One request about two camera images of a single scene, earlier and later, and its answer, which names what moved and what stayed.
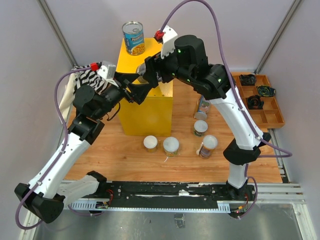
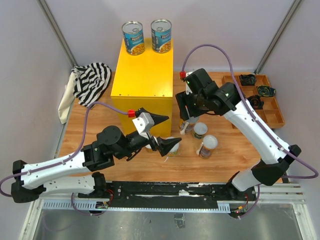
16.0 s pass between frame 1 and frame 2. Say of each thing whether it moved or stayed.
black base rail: stayed
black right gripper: moved
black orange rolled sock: stayed
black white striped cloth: stayed
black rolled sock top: stayed
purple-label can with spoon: stayed
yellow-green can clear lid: stayed
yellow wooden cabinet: stayed
